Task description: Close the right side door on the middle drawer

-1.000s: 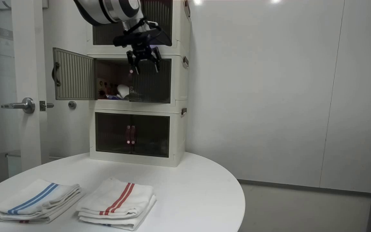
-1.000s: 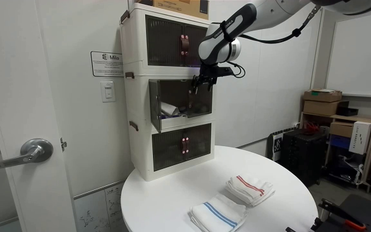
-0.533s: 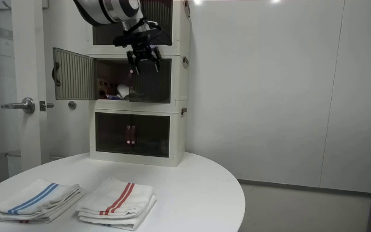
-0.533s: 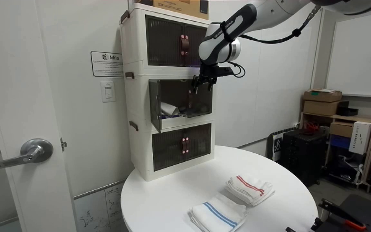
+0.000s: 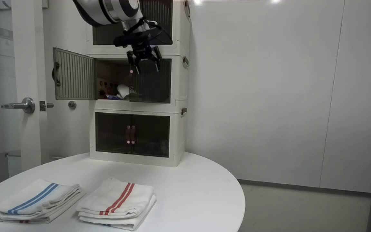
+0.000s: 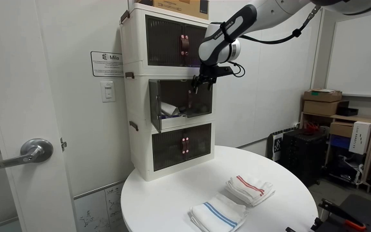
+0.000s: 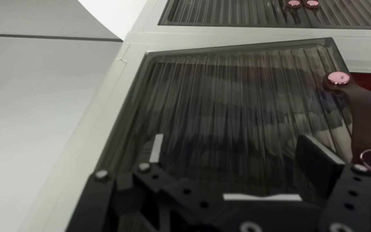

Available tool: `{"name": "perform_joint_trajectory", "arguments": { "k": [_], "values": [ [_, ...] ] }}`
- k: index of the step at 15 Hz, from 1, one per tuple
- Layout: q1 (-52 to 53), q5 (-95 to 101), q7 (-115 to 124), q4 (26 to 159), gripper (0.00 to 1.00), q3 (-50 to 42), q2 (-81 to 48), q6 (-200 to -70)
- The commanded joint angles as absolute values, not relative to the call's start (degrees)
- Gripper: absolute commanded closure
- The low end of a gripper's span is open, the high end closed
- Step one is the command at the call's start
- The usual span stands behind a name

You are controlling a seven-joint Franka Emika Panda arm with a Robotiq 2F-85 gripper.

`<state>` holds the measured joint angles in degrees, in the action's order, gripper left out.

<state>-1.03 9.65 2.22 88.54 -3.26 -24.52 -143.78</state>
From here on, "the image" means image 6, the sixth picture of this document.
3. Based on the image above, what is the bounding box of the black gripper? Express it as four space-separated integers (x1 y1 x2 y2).
191 63 234 93

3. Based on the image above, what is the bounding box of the tinted drawer door with handle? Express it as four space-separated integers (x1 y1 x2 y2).
187 80 214 117

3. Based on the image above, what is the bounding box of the white item inside drawer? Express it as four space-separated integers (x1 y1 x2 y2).
158 100 182 120

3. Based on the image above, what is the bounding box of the tinted open drawer door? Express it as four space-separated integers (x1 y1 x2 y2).
148 78 164 132

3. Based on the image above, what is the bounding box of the white stacked drawer cabinet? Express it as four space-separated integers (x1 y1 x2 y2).
118 2 219 181

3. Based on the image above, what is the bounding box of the white room door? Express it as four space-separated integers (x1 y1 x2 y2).
0 0 77 232

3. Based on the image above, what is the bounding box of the brown cardboard box on cabinet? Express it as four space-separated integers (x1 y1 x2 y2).
126 0 210 20

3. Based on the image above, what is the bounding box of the black and white poster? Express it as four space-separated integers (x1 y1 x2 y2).
270 130 286 162

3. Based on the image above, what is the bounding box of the red striped white towel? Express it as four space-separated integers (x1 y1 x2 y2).
224 174 277 209

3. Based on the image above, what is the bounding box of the large cardboard box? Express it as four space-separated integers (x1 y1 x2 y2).
301 99 340 117

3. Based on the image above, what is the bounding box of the flat cardboard box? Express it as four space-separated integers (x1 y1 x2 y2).
303 89 344 103

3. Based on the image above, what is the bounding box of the black rolling cart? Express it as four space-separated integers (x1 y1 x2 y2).
278 127 330 187

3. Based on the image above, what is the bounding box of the blue striped white towel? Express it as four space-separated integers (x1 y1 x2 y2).
187 193 247 232

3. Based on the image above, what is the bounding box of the small cardboard box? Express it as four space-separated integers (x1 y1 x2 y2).
328 121 357 139

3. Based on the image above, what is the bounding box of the white product box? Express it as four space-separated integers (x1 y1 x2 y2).
348 120 371 156

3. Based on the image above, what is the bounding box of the wooden storage shelf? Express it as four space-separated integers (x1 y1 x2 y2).
299 112 371 196

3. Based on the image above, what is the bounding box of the black and orange tool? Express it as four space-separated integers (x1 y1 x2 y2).
317 200 368 232

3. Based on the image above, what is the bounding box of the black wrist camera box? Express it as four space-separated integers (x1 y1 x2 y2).
215 63 234 77

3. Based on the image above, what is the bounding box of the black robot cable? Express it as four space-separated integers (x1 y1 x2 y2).
236 4 325 46

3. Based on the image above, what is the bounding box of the white light switch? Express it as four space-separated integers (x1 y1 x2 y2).
100 80 117 104

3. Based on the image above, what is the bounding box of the white wall sign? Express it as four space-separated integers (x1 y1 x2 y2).
89 50 125 78

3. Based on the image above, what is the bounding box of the white wall board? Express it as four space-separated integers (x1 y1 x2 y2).
325 10 371 99

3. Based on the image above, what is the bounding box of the wall diagram sheet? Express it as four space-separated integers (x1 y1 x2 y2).
73 181 125 232

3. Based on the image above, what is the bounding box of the silver door lever handle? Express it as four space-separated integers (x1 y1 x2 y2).
0 136 54 171

